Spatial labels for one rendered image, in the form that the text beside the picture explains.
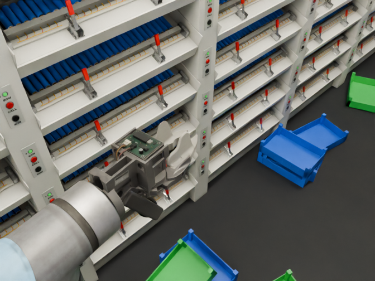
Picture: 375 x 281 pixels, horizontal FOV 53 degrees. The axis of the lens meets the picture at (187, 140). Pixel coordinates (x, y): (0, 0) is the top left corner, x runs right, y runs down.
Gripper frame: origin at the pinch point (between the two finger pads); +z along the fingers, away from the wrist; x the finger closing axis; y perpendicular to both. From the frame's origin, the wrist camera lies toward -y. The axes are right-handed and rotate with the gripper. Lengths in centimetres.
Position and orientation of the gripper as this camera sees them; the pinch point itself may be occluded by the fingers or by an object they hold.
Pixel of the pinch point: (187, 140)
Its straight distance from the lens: 67.9
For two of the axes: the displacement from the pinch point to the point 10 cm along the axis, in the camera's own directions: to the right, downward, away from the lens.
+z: 6.2, -5.3, 5.8
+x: -7.8, -3.9, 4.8
